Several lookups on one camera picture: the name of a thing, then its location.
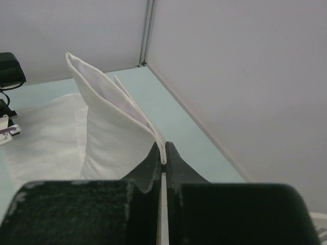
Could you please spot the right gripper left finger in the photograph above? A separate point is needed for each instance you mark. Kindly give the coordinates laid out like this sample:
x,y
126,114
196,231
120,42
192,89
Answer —
x,y
124,211

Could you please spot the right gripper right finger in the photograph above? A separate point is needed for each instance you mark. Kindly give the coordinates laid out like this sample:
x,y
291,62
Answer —
x,y
201,212

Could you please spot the white long sleeve shirt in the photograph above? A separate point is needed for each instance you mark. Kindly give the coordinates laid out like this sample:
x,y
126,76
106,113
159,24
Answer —
x,y
99,133

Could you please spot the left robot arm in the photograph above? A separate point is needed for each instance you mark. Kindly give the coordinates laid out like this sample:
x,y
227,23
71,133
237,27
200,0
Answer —
x,y
12,77

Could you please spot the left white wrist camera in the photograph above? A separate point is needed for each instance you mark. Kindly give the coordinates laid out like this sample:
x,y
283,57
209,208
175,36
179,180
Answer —
x,y
8,129

